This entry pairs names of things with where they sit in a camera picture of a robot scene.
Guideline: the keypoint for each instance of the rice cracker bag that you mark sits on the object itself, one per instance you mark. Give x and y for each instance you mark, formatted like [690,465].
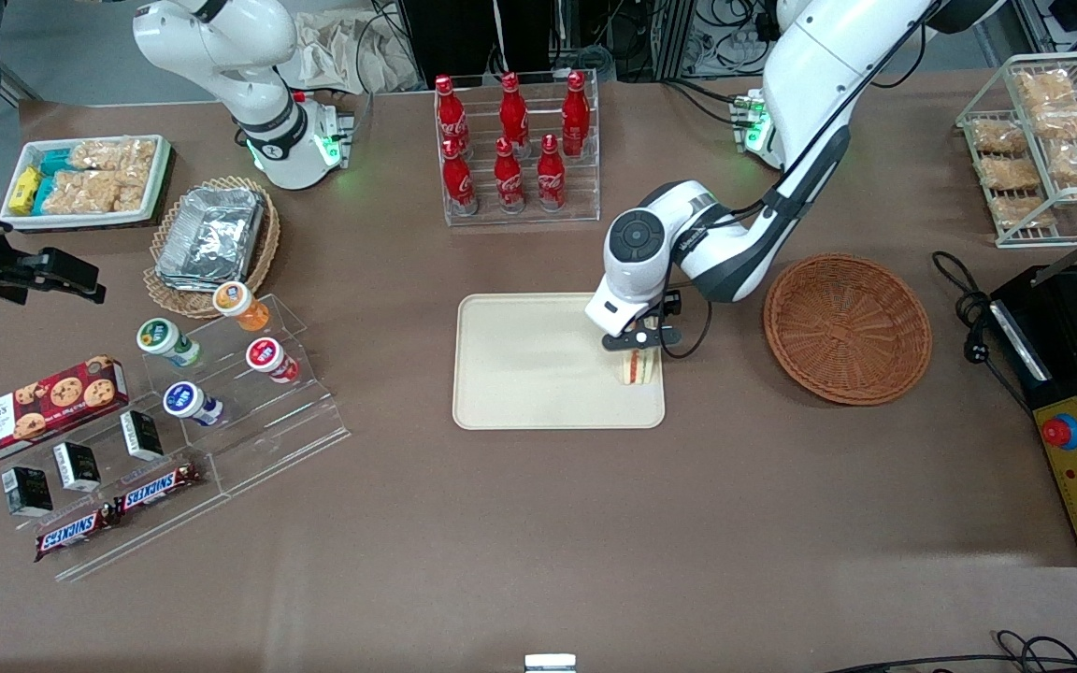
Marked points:
[131,189]
[80,192]
[113,154]

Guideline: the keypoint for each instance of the crumpled beige cloth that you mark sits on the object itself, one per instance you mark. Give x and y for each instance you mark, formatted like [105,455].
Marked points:
[333,56]

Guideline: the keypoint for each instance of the red Walkers cookie box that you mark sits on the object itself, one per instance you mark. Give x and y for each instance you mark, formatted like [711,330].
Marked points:
[34,411]

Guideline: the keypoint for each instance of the small black box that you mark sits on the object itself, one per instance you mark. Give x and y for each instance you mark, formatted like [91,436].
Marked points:
[142,436]
[78,467]
[28,492]

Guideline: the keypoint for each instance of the black equipment frame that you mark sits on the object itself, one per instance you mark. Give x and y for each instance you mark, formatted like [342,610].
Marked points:
[473,37]

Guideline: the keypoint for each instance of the black machine housing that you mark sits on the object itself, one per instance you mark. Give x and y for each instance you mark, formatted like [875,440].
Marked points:
[1062,374]

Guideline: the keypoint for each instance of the red cola bottle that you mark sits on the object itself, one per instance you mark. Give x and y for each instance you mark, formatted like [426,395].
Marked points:
[575,112]
[513,110]
[458,179]
[550,178]
[508,179]
[448,112]

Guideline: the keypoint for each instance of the triangular sandwich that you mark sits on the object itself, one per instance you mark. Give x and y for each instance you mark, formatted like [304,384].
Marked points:
[639,369]

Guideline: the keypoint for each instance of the clear acrylic step stand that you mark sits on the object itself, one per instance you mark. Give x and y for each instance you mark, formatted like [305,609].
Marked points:
[305,421]
[155,533]

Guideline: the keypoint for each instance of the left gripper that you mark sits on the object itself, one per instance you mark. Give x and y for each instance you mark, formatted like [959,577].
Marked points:
[672,304]

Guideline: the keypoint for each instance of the green lid yogurt cup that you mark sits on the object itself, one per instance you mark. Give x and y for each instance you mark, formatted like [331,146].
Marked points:
[161,337]

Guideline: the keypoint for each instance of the orange lid yogurt cup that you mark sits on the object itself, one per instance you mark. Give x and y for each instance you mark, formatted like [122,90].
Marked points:
[237,301]

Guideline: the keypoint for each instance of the stack of foil trays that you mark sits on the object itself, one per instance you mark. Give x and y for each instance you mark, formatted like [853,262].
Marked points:
[211,238]

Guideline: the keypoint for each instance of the yellow snack packet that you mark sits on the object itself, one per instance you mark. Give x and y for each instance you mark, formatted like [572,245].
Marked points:
[24,190]

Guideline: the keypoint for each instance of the clear acrylic bottle rack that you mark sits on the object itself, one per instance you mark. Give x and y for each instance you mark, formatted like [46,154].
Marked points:
[538,217]

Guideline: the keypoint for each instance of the brown round wicker basket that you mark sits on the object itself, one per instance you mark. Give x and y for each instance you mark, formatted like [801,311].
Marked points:
[847,327]

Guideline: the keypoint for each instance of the teal snack packet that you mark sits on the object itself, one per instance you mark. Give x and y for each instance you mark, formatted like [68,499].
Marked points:
[43,194]
[56,162]

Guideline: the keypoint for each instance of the silver metal bracket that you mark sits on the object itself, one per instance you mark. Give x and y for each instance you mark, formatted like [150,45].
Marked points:
[550,664]

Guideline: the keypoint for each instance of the white rectangular snack tray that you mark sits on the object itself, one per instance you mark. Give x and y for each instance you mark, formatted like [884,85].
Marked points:
[80,221]

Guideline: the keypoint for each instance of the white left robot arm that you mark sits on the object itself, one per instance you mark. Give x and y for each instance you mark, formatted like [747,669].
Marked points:
[810,75]

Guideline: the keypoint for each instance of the beige plastic tray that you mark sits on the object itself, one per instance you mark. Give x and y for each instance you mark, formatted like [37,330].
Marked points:
[538,365]

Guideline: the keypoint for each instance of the Snickers chocolate bar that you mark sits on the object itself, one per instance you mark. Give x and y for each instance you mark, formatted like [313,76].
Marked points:
[157,488]
[71,533]

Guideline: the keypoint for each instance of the light woven wicker basket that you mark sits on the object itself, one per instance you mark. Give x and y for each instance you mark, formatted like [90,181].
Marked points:
[174,302]

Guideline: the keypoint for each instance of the blue lid yogurt cup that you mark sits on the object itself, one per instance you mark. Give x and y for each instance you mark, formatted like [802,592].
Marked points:
[185,400]

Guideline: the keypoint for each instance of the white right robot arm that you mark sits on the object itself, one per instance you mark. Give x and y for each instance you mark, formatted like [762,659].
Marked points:
[221,56]

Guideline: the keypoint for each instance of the red lid yogurt cup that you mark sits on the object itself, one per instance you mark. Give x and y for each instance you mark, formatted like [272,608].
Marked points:
[266,355]

